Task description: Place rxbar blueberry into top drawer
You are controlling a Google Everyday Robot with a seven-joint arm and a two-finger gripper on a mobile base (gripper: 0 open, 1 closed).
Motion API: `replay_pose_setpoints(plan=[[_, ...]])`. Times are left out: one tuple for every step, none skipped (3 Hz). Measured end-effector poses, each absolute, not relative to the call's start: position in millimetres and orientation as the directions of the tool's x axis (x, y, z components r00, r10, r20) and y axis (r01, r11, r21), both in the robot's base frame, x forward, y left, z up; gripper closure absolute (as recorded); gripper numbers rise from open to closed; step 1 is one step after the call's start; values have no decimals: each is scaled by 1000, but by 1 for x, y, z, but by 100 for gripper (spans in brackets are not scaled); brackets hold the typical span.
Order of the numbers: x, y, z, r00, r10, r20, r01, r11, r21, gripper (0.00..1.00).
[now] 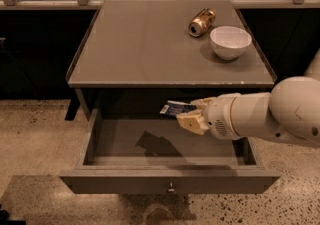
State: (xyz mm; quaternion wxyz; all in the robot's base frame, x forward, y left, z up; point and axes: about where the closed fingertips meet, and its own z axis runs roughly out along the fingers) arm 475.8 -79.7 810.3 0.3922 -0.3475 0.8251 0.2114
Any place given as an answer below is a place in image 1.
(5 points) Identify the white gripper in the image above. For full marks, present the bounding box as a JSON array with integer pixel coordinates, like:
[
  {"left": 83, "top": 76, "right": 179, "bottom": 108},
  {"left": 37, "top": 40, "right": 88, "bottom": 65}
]
[{"left": 176, "top": 93, "right": 240, "bottom": 140}]

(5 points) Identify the blue rxbar blueberry wrapper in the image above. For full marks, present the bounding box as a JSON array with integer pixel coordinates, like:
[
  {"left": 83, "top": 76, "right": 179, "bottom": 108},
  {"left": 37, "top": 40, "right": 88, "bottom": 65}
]
[{"left": 160, "top": 100, "right": 196, "bottom": 117}]

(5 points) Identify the gold soda can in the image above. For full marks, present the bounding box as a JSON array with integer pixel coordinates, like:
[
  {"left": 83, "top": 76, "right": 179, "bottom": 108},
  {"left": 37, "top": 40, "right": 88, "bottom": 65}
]
[{"left": 188, "top": 8, "right": 216, "bottom": 37}]

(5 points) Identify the small metal drawer knob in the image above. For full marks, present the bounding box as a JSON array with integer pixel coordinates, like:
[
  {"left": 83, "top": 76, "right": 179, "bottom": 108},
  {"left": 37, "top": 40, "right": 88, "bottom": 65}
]
[{"left": 167, "top": 183, "right": 176, "bottom": 194}]

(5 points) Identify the grey wooden cabinet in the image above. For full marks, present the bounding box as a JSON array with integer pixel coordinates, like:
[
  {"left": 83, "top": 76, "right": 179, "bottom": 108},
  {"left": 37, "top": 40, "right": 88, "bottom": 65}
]
[{"left": 67, "top": 0, "right": 276, "bottom": 116}]

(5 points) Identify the open grey top drawer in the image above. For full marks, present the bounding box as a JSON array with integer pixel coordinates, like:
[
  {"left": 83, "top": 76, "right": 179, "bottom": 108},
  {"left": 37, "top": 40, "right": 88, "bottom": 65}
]
[{"left": 60, "top": 108, "right": 280, "bottom": 194}]

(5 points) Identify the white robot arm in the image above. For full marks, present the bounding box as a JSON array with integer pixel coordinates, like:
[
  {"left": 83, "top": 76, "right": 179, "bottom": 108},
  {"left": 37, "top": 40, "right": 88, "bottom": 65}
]
[{"left": 176, "top": 50, "right": 320, "bottom": 147}]

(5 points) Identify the white ceramic bowl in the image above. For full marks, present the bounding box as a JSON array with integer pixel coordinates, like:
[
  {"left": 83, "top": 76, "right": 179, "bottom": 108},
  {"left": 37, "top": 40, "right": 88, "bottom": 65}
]
[{"left": 209, "top": 26, "right": 252, "bottom": 60}]

